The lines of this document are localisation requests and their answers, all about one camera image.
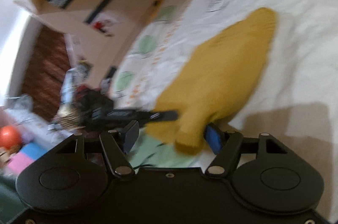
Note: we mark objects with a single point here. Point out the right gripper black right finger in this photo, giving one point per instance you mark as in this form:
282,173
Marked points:
226,146

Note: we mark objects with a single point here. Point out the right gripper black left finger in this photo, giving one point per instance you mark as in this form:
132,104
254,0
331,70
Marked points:
116,145

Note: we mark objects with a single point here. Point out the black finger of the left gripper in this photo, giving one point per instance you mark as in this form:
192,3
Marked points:
152,116

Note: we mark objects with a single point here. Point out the mustard yellow knit sweater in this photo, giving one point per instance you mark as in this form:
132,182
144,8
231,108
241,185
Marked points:
216,82

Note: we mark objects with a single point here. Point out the white leaf-print duvet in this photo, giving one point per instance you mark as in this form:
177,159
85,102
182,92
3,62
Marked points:
295,98

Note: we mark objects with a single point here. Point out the orange ball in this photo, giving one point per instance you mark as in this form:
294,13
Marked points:
10,137

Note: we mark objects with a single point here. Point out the light wooden bed frame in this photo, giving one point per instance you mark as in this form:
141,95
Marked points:
119,23

